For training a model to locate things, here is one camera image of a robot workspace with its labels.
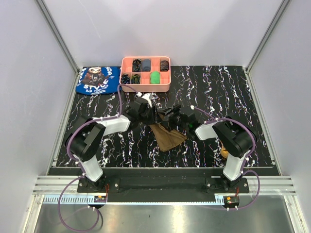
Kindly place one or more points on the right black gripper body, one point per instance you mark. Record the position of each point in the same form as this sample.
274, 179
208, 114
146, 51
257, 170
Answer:
174, 120

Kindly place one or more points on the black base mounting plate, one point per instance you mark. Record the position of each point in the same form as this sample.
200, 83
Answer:
163, 185

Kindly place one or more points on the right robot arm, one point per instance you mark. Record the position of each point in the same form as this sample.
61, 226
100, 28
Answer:
238, 140

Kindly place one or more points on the gold spoon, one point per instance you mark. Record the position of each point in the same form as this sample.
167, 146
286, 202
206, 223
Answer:
224, 153

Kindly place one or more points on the right aluminium frame post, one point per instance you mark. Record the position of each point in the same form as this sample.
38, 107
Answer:
273, 24

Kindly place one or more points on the black yellow rolled sock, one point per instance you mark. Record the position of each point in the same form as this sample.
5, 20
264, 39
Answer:
136, 65

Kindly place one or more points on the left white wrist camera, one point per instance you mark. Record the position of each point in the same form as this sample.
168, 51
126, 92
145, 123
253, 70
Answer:
146, 96

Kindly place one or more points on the brown cloth napkin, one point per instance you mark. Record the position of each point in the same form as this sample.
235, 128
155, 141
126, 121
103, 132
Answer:
167, 140

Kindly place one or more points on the green rolled sock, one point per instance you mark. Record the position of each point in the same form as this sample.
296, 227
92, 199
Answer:
155, 77

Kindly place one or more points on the pink compartment tray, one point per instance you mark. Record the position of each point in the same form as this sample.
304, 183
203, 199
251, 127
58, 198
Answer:
145, 86

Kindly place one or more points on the grey rolled sock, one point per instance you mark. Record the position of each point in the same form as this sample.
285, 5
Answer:
146, 65

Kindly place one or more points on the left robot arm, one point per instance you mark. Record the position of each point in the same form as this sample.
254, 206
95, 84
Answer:
83, 140

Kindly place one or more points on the dark patterned rolled sock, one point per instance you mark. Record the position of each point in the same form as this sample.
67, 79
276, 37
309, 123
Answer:
164, 66

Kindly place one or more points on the black blue rolled sock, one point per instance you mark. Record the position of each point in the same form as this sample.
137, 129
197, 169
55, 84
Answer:
125, 79

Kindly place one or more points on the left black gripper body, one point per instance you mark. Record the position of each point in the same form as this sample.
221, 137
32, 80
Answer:
149, 117

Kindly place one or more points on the left aluminium frame post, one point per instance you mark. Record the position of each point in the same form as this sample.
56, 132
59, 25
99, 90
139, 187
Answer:
56, 33

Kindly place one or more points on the aluminium frame post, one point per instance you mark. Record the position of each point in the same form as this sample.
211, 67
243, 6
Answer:
56, 33
273, 24

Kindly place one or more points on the black marble pattern mat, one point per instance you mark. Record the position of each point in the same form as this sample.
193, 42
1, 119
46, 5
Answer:
218, 90

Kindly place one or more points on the blue printed t-shirt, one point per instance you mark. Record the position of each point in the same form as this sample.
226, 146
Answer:
98, 80

